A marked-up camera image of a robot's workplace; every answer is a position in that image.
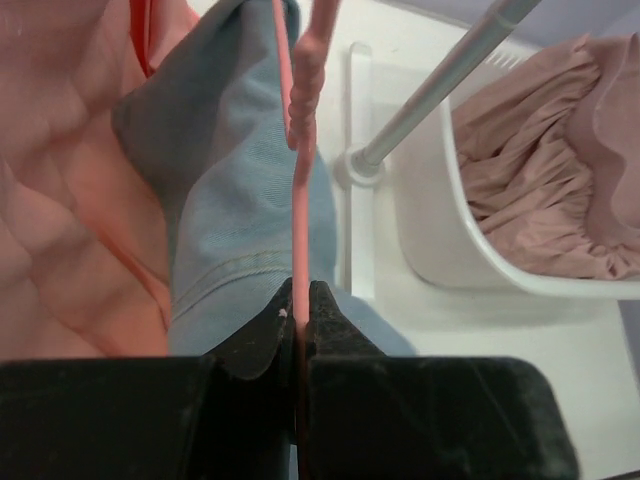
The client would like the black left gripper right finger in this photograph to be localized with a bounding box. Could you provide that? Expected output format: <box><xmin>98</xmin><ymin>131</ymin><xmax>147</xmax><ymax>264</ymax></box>
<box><xmin>304</xmin><ymin>281</ymin><xmax>580</xmax><ymax>479</ymax></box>

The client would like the white plastic laundry basket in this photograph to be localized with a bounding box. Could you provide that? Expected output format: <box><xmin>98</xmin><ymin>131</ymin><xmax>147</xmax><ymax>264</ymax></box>
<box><xmin>390</xmin><ymin>42</ymin><xmax>639</xmax><ymax>300</ymax></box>

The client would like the coral orange skirt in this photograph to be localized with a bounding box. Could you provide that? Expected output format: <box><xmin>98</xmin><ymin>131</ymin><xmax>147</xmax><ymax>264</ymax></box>
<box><xmin>1</xmin><ymin>1</ymin><xmax>198</xmax><ymax>359</ymax></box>

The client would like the blue denim skirt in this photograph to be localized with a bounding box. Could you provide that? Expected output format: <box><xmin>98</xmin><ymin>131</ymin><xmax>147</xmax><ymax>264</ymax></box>
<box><xmin>111</xmin><ymin>0</ymin><xmax>416</xmax><ymax>480</ymax></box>

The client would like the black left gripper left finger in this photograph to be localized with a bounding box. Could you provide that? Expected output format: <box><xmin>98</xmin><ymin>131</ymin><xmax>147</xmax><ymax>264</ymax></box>
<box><xmin>1</xmin><ymin>284</ymin><xmax>293</xmax><ymax>479</ymax></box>

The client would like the dusty pink pleated skirt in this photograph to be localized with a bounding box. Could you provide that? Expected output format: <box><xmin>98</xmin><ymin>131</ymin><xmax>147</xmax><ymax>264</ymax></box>
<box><xmin>453</xmin><ymin>35</ymin><xmax>639</xmax><ymax>280</ymax></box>

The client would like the pink hanger of denim skirt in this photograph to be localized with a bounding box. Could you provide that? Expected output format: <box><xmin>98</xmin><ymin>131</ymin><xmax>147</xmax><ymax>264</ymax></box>
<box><xmin>272</xmin><ymin>1</ymin><xmax>340</xmax><ymax>339</ymax></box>

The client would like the white clothes rack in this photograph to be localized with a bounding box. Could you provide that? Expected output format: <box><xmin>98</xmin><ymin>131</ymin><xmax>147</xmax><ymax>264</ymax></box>
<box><xmin>336</xmin><ymin>1</ymin><xmax>538</xmax><ymax>301</ymax></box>

